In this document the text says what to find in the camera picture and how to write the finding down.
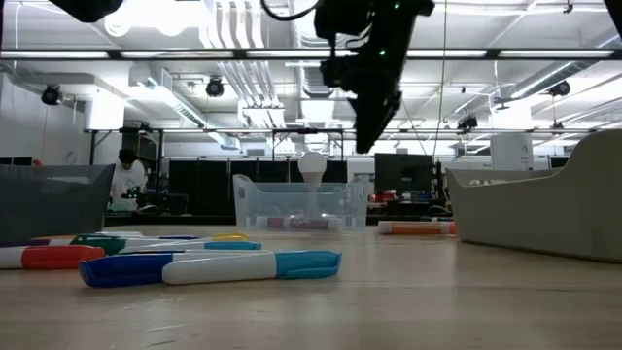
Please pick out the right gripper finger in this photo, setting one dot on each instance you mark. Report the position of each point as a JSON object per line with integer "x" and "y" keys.
{"x": 374, "y": 121}

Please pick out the orange Expo marker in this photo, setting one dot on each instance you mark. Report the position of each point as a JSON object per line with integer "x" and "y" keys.
{"x": 418, "y": 228}

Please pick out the magenta Expo marker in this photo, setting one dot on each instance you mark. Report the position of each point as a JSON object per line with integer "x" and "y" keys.
{"x": 291, "y": 223}

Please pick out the light blue capped white marker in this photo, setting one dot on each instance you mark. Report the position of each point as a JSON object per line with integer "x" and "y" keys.
{"x": 233, "y": 246}
{"x": 306, "y": 265}

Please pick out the purple capped white marker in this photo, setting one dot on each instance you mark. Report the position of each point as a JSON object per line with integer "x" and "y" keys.
{"x": 24, "y": 242}

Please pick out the red capped white marker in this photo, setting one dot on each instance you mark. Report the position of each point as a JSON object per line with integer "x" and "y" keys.
{"x": 58, "y": 256}

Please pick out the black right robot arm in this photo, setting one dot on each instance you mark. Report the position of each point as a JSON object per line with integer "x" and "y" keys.
{"x": 389, "y": 24}

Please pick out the black monitor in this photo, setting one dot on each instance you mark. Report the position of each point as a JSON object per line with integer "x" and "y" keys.
{"x": 403, "y": 172}

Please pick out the white light bulb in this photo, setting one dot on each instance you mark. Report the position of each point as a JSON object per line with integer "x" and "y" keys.
{"x": 312, "y": 165}

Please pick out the black ceiling spotlight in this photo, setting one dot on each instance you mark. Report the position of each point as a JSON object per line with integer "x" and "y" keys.
{"x": 51, "y": 94}
{"x": 560, "y": 88}
{"x": 467, "y": 122}
{"x": 215, "y": 87}

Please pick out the white round pillar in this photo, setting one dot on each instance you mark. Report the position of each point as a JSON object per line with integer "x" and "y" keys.
{"x": 510, "y": 150}

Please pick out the clear plastic bin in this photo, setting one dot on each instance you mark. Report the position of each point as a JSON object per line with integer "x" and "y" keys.
{"x": 252, "y": 204}

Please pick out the person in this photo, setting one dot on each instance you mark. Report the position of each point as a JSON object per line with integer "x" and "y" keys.
{"x": 128, "y": 180}

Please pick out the dark grey plastic bin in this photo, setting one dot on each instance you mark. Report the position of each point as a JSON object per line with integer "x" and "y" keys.
{"x": 48, "y": 204}

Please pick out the green capped white marker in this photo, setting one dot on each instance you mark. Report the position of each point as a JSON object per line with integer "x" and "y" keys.
{"x": 97, "y": 243}

